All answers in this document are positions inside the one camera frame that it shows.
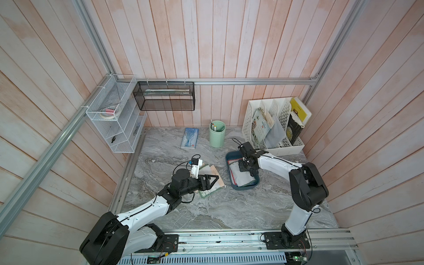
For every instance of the white wire wall shelf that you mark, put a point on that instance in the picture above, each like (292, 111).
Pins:
(123, 133)

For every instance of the illustrated booklet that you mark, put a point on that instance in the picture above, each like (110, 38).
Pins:
(262, 122)

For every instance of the dark book in organizer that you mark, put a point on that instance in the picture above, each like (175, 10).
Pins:
(294, 128)

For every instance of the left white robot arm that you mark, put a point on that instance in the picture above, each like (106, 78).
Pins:
(116, 236)

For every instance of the brown stationery paper sheet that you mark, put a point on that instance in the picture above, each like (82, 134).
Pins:
(213, 171)

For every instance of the tape roll on shelf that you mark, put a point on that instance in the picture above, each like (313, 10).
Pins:
(109, 114)

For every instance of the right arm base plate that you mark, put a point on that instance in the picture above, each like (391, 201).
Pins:
(284, 240)

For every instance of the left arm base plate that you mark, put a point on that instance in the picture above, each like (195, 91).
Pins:
(165, 243)

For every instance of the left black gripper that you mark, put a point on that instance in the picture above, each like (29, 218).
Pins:
(206, 186)

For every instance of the dark teal storage box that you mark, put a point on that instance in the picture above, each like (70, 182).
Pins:
(236, 155)

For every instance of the green bordered white paper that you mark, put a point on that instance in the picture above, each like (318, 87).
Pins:
(204, 194)

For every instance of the yellow book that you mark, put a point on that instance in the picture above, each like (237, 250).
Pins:
(300, 109)

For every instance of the black mesh wall basket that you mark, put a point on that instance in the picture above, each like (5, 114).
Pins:
(165, 96)

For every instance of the blue packaged item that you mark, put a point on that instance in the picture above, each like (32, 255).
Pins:
(190, 138)

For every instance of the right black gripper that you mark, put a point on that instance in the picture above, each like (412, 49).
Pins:
(241, 167)

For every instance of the white plastic file organizer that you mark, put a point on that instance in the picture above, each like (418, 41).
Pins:
(281, 108)

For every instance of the aluminium rail frame front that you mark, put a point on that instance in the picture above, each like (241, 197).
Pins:
(196, 241)

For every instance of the mint green pen cup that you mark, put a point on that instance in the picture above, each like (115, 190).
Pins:
(217, 130)

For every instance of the grey folder in organizer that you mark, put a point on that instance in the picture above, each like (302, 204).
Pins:
(276, 134)

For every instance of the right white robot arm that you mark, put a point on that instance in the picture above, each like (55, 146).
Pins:
(307, 187)

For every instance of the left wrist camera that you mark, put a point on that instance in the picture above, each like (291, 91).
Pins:
(195, 167)

